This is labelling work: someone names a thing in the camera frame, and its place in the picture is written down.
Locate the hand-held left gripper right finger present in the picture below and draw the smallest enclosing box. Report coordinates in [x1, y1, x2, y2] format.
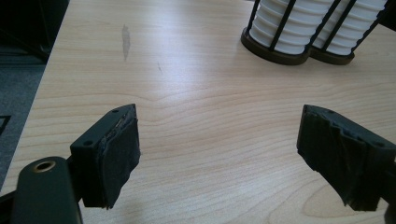
[296, 104, 396, 212]

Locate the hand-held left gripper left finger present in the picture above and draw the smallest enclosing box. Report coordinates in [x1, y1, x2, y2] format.
[70, 104, 142, 210]

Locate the stack of white paper cups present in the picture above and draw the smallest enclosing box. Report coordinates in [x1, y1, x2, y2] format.
[248, 0, 335, 56]
[312, 0, 389, 56]

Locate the black wire cup holder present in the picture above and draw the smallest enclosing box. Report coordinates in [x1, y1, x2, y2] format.
[240, 0, 344, 66]
[306, 0, 396, 66]

